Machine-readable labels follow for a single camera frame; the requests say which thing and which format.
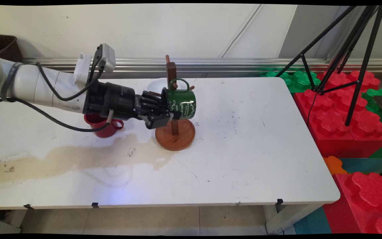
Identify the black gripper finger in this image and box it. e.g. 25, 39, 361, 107
143, 111, 172, 130
141, 90, 170, 112

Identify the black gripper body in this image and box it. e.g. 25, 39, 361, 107
83, 81, 146, 121

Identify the green enamel mug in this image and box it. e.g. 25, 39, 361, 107
161, 78, 197, 120

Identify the white bowl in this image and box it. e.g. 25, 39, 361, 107
147, 78, 170, 97

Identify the wooden mug tree stand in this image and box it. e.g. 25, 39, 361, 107
155, 55, 196, 151

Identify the red ceramic mug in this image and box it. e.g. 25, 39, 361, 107
84, 113, 124, 138

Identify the brown wicker basket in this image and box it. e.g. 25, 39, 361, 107
0, 34, 23, 63

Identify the green studded block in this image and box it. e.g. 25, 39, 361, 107
261, 68, 321, 94
362, 88, 382, 140

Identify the white table leg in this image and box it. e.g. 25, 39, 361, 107
263, 203, 325, 235

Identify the large red studded block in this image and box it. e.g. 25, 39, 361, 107
293, 89, 382, 158

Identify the orange foam block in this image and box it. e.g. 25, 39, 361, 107
323, 156, 348, 176

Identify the teal floor mat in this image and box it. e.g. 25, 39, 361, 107
293, 206, 333, 235

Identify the black tripod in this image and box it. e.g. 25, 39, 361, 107
275, 5, 382, 126

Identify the teal foam block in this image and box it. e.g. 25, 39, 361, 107
339, 158, 382, 175

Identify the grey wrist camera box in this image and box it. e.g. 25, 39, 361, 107
95, 43, 116, 73

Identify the black cable with silver plug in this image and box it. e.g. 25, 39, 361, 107
0, 96, 114, 133

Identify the aluminium wall rail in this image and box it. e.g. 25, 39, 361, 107
22, 58, 382, 74

